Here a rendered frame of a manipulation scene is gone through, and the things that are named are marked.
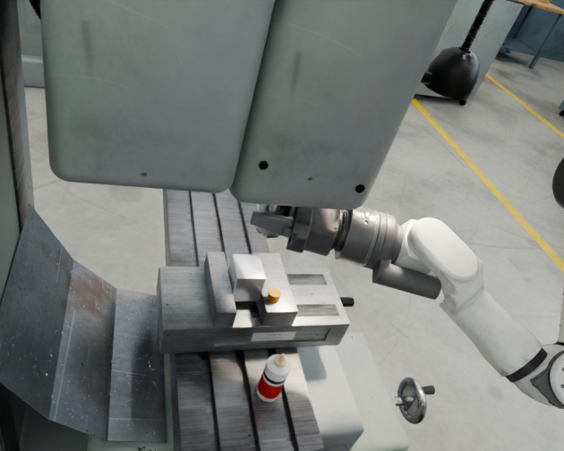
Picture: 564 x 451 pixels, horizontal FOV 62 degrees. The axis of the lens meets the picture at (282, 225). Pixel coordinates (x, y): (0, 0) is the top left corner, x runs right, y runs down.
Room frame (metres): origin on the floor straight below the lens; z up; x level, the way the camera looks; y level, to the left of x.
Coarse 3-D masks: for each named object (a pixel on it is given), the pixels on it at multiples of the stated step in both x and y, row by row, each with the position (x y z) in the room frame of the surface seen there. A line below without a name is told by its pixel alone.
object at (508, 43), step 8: (520, 0) 7.70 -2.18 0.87; (528, 0) 7.91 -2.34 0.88; (536, 0) 8.24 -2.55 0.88; (544, 0) 8.16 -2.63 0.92; (544, 8) 7.89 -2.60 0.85; (552, 8) 7.94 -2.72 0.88; (560, 8) 8.22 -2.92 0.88; (528, 16) 8.66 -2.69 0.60; (560, 16) 8.06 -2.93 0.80; (520, 24) 8.69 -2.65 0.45; (520, 32) 8.67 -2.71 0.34; (552, 32) 8.07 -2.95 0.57; (504, 40) 7.96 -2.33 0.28; (512, 40) 8.46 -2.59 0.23; (544, 40) 8.09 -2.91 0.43; (512, 48) 7.88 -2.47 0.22; (520, 48) 8.04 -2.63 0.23; (528, 48) 8.24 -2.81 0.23; (536, 56) 8.07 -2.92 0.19
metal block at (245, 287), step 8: (232, 256) 0.63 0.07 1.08; (240, 256) 0.63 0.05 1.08; (248, 256) 0.64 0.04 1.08; (256, 256) 0.65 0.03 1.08; (232, 264) 0.62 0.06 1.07; (240, 264) 0.61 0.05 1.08; (248, 264) 0.62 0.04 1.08; (256, 264) 0.63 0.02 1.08; (232, 272) 0.61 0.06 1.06; (240, 272) 0.59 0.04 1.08; (248, 272) 0.60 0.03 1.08; (256, 272) 0.61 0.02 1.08; (232, 280) 0.60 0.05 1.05; (240, 280) 0.58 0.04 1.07; (248, 280) 0.59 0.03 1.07; (256, 280) 0.59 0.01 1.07; (264, 280) 0.60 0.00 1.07; (232, 288) 0.59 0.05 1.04; (240, 288) 0.58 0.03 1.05; (248, 288) 0.59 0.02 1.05; (256, 288) 0.59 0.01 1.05; (240, 296) 0.58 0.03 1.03; (248, 296) 0.59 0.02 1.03; (256, 296) 0.60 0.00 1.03
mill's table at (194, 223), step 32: (192, 192) 0.97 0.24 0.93; (224, 192) 1.01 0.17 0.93; (192, 224) 0.86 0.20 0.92; (224, 224) 0.88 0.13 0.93; (192, 256) 0.76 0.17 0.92; (224, 352) 0.53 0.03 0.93; (256, 352) 0.56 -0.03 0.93; (288, 352) 0.58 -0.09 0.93; (192, 384) 0.45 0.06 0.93; (224, 384) 0.47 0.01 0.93; (256, 384) 0.49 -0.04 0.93; (288, 384) 0.51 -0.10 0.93; (192, 416) 0.40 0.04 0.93; (224, 416) 0.42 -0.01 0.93; (256, 416) 0.43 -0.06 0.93; (288, 416) 0.46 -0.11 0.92; (192, 448) 0.35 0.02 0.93; (224, 448) 0.37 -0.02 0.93; (256, 448) 0.39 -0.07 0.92; (288, 448) 0.40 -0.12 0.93
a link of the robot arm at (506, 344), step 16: (480, 304) 0.52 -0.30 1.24; (496, 304) 0.53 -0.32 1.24; (464, 320) 0.51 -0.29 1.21; (480, 320) 0.50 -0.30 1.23; (496, 320) 0.50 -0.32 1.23; (512, 320) 0.51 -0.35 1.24; (480, 336) 0.49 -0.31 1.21; (496, 336) 0.49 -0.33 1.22; (512, 336) 0.48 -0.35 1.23; (528, 336) 0.49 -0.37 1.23; (480, 352) 0.49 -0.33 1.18; (496, 352) 0.47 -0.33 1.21; (512, 352) 0.47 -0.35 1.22; (528, 352) 0.47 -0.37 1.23; (544, 352) 0.48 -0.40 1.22; (560, 352) 0.47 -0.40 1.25; (496, 368) 0.47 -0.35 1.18; (512, 368) 0.46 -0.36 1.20; (528, 368) 0.46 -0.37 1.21; (544, 368) 0.45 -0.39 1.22; (528, 384) 0.44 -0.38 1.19; (544, 384) 0.43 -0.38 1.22; (544, 400) 0.43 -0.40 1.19
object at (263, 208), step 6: (264, 204) 0.56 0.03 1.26; (258, 210) 0.58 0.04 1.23; (264, 210) 0.56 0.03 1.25; (270, 210) 0.56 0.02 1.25; (276, 210) 0.56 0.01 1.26; (282, 210) 0.56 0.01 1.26; (288, 210) 0.57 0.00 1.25; (288, 216) 0.58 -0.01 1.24; (258, 228) 0.56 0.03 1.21; (264, 234) 0.56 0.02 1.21; (270, 234) 0.56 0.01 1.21; (276, 234) 0.56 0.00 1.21
